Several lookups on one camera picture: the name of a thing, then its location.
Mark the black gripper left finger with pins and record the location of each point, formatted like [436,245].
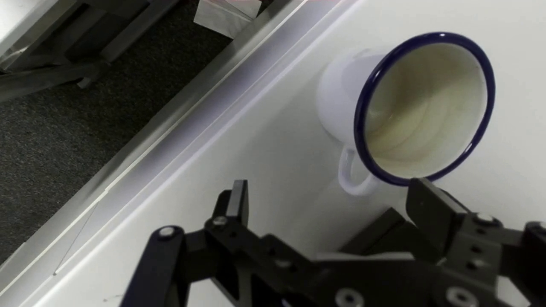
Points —
[239,249]

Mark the white enamel cup blue rim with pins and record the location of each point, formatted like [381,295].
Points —
[420,107]

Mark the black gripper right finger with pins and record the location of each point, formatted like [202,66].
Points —
[472,256]

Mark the grey metal frame stand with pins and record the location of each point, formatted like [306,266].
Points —
[62,51]

